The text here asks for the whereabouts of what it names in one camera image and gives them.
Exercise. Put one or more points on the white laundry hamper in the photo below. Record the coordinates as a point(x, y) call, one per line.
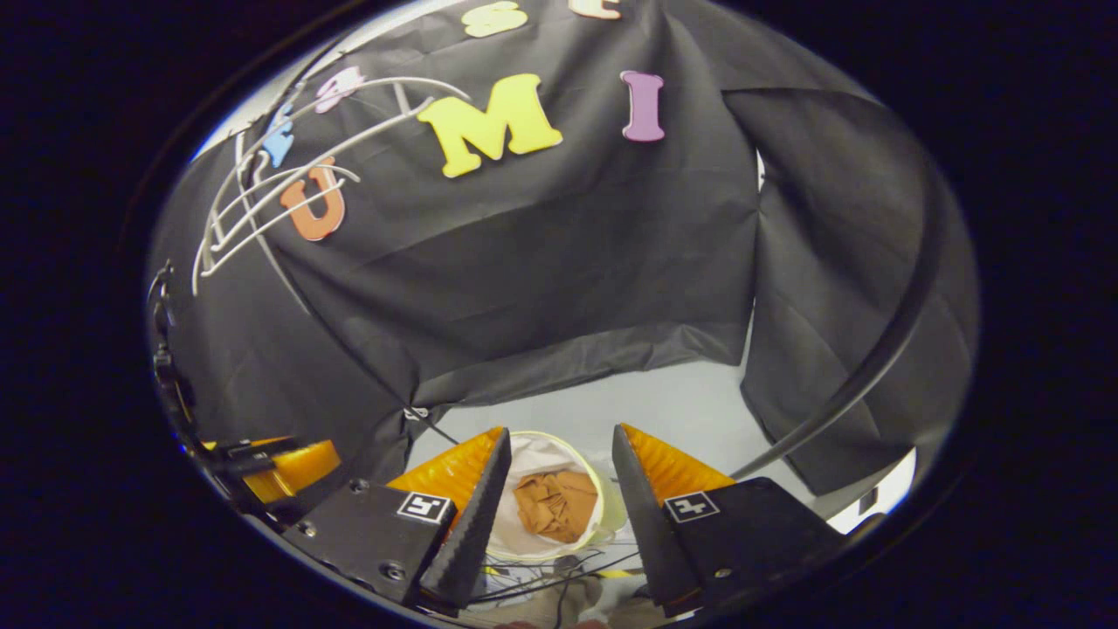
point(541, 454)

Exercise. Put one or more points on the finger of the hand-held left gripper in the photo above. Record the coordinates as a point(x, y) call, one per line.
point(301, 463)

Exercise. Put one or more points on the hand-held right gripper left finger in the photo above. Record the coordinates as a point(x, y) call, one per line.
point(476, 524)

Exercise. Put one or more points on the brown shirt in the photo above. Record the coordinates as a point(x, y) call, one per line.
point(555, 507)

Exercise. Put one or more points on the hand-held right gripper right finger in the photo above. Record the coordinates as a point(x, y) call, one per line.
point(642, 524)

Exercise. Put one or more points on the white clothes hanger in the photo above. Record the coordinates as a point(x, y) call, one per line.
point(384, 81)
point(262, 223)

